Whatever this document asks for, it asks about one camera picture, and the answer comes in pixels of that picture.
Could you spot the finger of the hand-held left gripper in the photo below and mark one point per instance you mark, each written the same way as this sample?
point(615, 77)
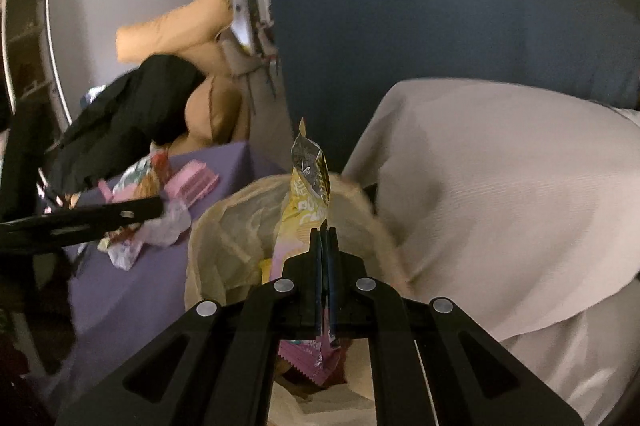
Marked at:
point(100, 216)

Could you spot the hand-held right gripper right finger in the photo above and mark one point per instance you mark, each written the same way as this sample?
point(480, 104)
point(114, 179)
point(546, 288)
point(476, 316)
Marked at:
point(331, 276)

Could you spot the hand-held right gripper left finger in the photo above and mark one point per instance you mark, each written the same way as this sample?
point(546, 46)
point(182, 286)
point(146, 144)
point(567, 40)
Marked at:
point(316, 276)

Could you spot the wooden shelf unit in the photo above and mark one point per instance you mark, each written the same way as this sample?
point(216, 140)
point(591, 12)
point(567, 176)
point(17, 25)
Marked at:
point(25, 30)

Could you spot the grey dining chair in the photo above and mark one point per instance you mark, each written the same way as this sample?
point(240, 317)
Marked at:
point(245, 60)

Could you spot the orange pillow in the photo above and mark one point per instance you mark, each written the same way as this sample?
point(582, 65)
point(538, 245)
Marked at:
point(210, 60)
point(175, 30)
point(215, 115)

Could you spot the beige bag-lined trash bin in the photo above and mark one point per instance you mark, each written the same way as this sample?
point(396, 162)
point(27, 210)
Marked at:
point(225, 236)

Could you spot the colourful snack packet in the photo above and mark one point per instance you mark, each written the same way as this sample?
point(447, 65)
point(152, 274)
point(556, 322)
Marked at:
point(135, 181)

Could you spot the dark blue cabinet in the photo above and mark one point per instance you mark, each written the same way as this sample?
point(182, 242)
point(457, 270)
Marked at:
point(400, 30)

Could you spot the crumpled white wrapper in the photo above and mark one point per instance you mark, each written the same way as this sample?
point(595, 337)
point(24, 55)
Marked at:
point(122, 253)

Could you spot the black cloth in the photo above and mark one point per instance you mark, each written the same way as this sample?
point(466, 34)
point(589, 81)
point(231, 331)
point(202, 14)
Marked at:
point(125, 115)

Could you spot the yellow and pink snack packet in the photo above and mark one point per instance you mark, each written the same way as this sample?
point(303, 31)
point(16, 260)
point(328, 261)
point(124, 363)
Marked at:
point(305, 206)

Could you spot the pink striped snack packet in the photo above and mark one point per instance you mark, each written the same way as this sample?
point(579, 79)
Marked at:
point(192, 183)

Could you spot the translucent white wrapper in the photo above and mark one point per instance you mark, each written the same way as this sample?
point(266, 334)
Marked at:
point(167, 226)

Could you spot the small pink container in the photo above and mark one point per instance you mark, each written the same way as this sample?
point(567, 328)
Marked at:
point(104, 190)

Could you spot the red snack packet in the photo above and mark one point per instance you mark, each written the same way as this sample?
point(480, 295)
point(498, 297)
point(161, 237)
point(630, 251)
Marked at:
point(160, 163)

